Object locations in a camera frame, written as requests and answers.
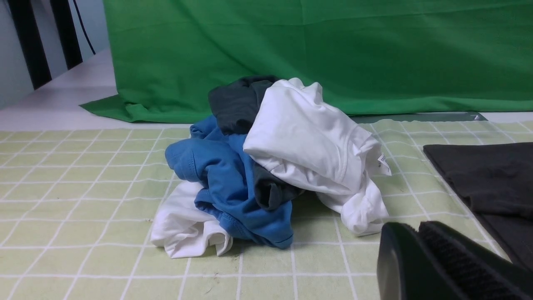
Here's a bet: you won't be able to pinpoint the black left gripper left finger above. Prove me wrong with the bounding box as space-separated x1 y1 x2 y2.
377 222 468 300

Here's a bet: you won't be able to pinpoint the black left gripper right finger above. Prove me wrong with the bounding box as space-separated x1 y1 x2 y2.
418 221 532 300

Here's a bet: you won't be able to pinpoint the dark gray long-sleeve shirt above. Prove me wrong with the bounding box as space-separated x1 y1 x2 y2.
423 142 533 270

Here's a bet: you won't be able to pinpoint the white crumpled shirt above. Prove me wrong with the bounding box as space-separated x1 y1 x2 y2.
150 78 391 258

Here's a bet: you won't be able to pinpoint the blue crumpled shirt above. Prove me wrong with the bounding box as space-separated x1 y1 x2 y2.
165 116 301 249

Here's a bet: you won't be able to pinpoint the dark green flat board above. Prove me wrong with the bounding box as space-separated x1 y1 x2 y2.
350 112 487 124

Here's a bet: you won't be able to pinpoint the green backdrop cloth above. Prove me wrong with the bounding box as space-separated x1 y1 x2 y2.
82 0 533 123

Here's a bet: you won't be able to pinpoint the dark gray crumpled garment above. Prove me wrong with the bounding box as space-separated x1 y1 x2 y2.
208 75 304 211

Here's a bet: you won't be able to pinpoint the green checkered tablecloth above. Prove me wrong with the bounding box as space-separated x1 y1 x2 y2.
0 120 533 300

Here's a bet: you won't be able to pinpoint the black vertical stand bars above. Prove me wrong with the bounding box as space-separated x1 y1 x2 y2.
3 0 87 90

